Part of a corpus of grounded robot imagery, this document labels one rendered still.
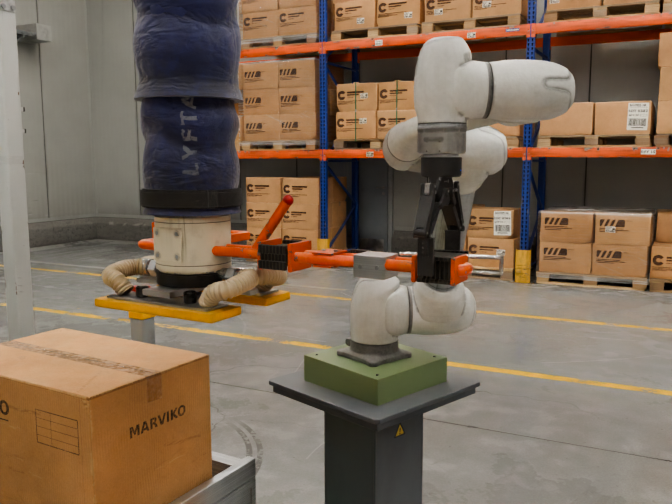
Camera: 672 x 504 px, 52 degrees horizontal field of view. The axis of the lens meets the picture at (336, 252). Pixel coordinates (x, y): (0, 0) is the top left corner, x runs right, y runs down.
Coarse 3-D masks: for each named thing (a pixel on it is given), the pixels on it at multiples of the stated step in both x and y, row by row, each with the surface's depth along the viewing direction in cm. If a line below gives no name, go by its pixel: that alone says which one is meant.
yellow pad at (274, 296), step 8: (272, 288) 165; (240, 296) 159; (248, 296) 158; (256, 296) 158; (264, 296) 158; (272, 296) 158; (280, 296) 160; (288, 296) 163; (256, 304) 157; (264, 304) 156; (272, 304) 158
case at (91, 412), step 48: (48, 336) 206; (96, 336) 206; (0, 384) 170; (48, 384) 162; (96, 384) 162; (144, 384) 167; (192, 384) 182; (0, 432) 172; (48, 432) 162; (96, 432) 155; (144, 432) 168; (192, 432) 183; (0, 480) 174; (48, 480) 164; (96, 480) 156; (144, 480) 169; (192, 480) 185
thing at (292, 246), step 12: (264, 240) 146; (276, 240) 149; (288, 240) 150; (264, 252) 143; (276, 252) 141; (288, 252) 141; (264, 264) 143; (276, 264) 142; (288, 264) 141; (300, 264) 144
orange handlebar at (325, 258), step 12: (144, 240) 163; (240, 240) 179; (216, 252) 151; (228, 252) 150; (240, 252) 148; (252, 252) 147; (300, 252) 142; (312, 252) 139; (324, 252) 138; (336, 252) 138; (324, 264) 139; (336, 264) 137; (348, 264) 135; (396, 264) 130; (408, 264) 129; (468, 264) 126
